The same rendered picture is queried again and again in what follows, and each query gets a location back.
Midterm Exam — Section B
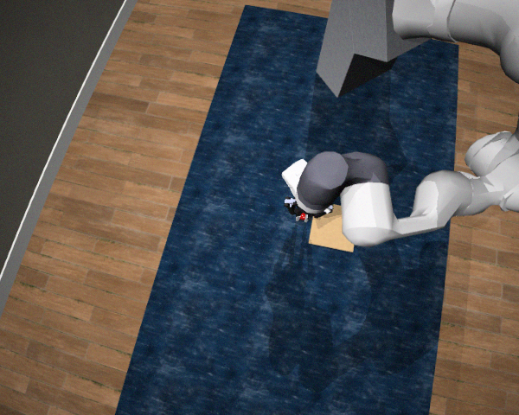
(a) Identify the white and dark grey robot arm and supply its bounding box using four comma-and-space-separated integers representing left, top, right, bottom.
282, 0, 519, 247

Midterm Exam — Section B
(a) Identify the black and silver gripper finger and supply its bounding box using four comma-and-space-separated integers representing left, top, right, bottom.
304, 204, 333, 222
285, 196, 303, 221

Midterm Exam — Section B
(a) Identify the tan flat mat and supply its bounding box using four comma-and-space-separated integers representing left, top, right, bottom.
309, 204, 354, 252

